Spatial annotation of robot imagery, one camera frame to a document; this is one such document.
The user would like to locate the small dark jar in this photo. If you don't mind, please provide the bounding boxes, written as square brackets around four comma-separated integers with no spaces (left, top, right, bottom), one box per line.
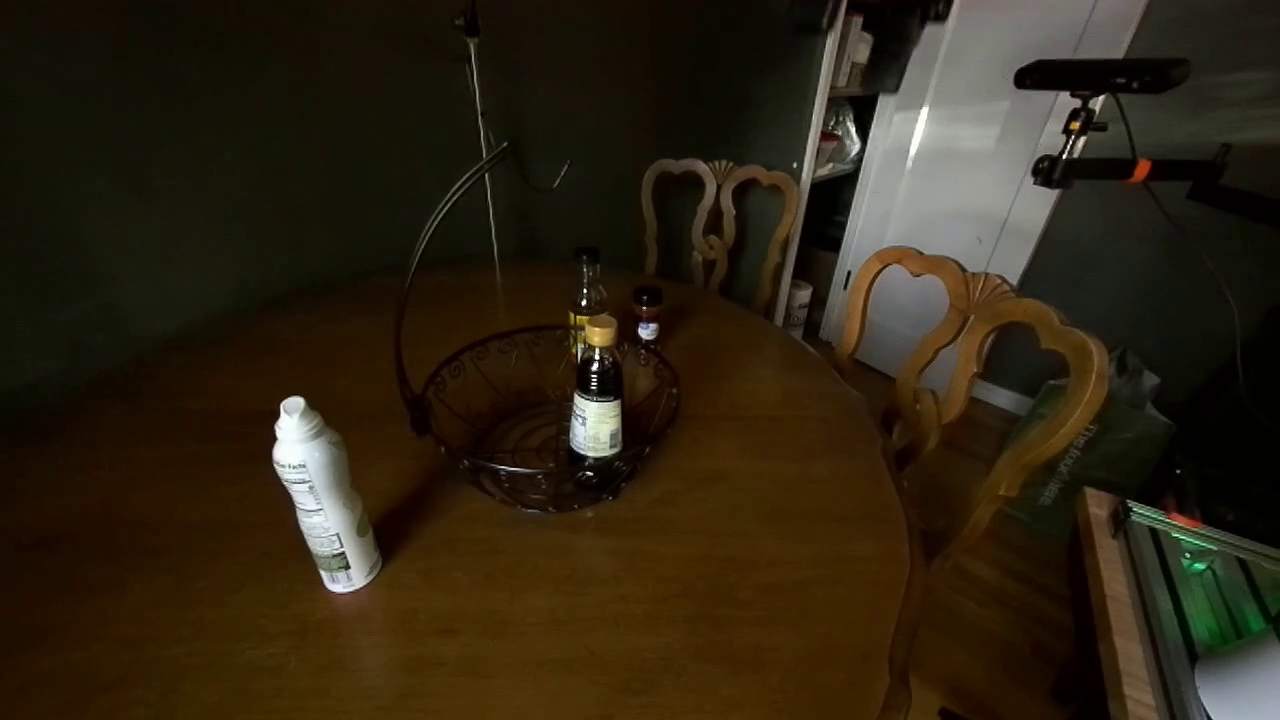
[627,281,669,352]

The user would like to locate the dark sauce bottle yellow cap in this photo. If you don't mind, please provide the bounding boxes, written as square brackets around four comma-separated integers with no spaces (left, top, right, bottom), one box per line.
[562,312,627,496]

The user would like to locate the amber syrup bottle black cap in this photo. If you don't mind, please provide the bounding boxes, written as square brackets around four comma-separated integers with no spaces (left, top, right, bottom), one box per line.
[562,246,617,336]

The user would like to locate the carved wooden chair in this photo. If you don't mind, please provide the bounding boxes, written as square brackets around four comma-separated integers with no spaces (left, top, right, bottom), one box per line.
[833,246,983,434]
[882,290,1115,720]
[636,156,732,292]

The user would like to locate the wooden chair back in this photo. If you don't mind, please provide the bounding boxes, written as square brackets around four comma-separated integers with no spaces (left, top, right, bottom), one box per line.
[715,159,805,319]

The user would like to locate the white spray bottle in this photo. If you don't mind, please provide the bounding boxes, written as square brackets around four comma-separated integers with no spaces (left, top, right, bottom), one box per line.
[266,394,383,597]

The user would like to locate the white panel door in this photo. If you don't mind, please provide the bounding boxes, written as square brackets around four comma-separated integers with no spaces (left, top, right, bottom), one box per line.
[815,0,1150,404]

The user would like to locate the green bag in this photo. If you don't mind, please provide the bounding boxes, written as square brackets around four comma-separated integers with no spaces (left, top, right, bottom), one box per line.
[1018,371,1181,530]

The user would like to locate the wooden robot cart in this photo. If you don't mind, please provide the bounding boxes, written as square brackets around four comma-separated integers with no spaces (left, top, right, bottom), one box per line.
[1075,484,1280,720]

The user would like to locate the wire basket with hook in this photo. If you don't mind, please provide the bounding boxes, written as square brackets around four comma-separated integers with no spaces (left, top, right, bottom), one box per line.
[391,139,683,520]

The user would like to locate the white lamp cord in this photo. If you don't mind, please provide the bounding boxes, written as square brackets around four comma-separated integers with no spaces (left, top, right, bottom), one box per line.
[457,3,506,284]

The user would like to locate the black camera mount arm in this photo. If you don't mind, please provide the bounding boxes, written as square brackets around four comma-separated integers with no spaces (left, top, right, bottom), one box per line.
[1027,91,1280,230]

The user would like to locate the black stereo camera bar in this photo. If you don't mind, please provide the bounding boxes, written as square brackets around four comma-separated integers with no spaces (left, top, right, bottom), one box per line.
[1010,56,1196,96]

